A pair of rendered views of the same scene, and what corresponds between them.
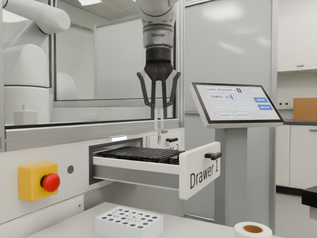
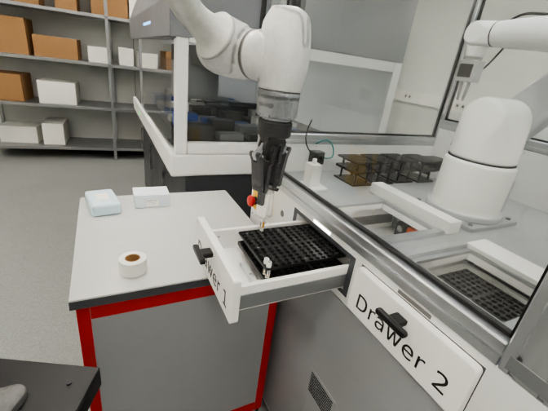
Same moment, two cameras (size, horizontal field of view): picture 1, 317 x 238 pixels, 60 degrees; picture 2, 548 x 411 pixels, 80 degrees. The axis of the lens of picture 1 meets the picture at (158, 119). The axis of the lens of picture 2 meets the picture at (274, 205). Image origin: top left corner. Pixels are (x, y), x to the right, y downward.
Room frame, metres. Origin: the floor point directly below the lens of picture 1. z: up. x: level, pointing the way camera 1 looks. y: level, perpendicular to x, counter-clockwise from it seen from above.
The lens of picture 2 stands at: (1.22, -0.61, 1.32)
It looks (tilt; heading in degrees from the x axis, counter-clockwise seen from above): 23 degrees down; 123
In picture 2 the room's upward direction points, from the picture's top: 8 degrees clockwise
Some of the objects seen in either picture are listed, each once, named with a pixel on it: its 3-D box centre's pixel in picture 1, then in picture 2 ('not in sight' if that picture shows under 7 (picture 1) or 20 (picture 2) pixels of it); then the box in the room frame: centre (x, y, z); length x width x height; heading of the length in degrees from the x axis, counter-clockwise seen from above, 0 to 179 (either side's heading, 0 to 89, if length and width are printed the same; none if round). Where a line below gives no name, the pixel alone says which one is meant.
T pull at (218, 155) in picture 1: (212, 155); (204, 253); (0.76, -0.15, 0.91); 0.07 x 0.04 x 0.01; 152
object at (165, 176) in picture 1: (139, 163); (292, 254); (0.87, 0.06, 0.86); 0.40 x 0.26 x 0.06; 62
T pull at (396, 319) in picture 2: (171, 140); (395, 320); (1.17, -0.05, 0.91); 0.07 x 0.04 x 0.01; 152
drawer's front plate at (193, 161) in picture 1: (203, 166); (214, 263); (0.77, -0.13, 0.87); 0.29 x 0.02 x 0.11; 152
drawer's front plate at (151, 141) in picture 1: (165, 147); (400, 330); (1.18, -0.03, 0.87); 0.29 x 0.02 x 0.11; 152
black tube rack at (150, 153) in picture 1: (142, 161); (289, 253); (0.86, 0.05, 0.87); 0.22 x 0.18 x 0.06; 62
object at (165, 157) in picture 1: (171, 155); (254, 249); (0.82, -0.04, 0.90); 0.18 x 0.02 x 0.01; 152
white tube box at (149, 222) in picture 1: (129, 225); not in sight; (0.60, 0.06, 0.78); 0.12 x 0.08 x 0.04; 60
